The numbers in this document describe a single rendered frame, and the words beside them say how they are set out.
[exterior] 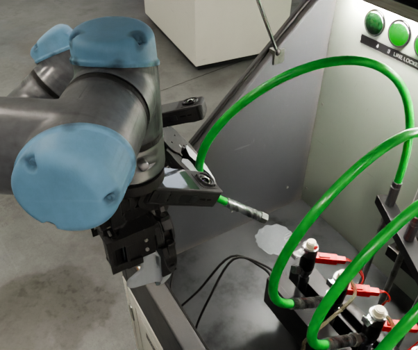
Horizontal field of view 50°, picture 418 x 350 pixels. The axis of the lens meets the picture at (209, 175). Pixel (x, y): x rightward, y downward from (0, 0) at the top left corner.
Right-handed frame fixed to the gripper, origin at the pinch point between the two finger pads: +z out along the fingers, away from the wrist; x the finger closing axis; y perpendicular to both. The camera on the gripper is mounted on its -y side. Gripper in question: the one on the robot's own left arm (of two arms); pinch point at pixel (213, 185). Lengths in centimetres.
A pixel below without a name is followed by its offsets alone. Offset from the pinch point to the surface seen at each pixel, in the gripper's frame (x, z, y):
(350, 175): 16.0, 4.6, -21.0
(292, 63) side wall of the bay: -30.3, -0.3, -20.6
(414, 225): -0.1, 28.5, -21.5
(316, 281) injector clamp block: -2.9, 30.2, 0.1
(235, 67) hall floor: -305, 37, 39
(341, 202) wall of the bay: -32.3, 36.0, -8.1
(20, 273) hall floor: -91, 8, 140
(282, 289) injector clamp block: -0.6, 25.9, 5.3
